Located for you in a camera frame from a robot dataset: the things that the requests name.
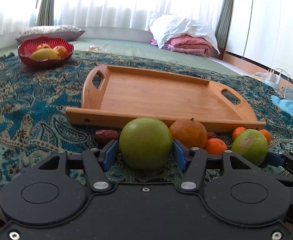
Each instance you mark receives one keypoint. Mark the grey bag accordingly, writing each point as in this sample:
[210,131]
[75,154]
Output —
[287,92]

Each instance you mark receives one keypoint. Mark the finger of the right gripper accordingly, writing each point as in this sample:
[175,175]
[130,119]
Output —
[273,159]

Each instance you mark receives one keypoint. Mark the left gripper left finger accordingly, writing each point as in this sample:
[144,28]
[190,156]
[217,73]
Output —
[96,163]

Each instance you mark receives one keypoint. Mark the floral grey pillow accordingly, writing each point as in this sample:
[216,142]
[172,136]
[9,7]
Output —
[66,32]

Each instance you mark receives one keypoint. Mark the pink folded blanket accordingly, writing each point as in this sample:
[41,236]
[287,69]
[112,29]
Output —
[189,45]

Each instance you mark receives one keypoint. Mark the right green curtain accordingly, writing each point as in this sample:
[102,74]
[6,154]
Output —
[223,26]

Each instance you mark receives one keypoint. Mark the smaller green apple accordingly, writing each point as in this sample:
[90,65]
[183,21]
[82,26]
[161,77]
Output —
[251,145]

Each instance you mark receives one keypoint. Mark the orange fruit in bowl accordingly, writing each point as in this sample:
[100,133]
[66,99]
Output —
[42,46]

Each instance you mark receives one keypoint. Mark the red-orange fruit in bowl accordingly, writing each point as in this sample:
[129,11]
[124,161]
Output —
[63,52]

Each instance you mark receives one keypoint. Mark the wooden serving tray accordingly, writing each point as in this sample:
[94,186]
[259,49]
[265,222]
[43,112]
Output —
[112,96]

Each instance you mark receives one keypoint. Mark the green quilted mat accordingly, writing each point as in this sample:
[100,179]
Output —
[141,51]

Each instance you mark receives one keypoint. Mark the large green apple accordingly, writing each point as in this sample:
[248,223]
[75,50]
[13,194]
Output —
[145,143]

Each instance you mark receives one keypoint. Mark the red fruit bowl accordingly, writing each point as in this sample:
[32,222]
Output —
[27,47]

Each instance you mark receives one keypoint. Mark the large orange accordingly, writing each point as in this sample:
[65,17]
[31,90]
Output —
[190,133]

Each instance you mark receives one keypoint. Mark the yellow mango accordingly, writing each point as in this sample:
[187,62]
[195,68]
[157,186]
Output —
[45,54]

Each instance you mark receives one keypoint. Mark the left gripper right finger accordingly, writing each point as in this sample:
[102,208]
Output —
[192,162]

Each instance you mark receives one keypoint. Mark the white pillow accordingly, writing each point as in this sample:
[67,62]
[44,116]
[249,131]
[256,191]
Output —
[166,27]

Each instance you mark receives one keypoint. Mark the white charger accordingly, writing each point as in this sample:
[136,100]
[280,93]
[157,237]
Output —
[274,77]

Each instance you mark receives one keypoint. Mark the white sheer curtain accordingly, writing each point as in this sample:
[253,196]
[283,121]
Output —
[17,15]

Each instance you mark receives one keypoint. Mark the green curtain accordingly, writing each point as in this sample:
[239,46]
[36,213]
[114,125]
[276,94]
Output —
[45,12]
[223,26]

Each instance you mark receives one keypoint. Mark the light blue cloth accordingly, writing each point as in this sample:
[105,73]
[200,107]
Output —
[285,105]

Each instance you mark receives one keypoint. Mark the small tangerine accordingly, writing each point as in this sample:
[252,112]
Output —
[215,146]
[266,134]
[237,132]

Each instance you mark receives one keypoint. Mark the left green curtain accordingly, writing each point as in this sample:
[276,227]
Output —
[45,12]

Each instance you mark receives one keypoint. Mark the blue paisley blanket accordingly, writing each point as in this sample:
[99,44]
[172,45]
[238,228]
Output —
[33,122]

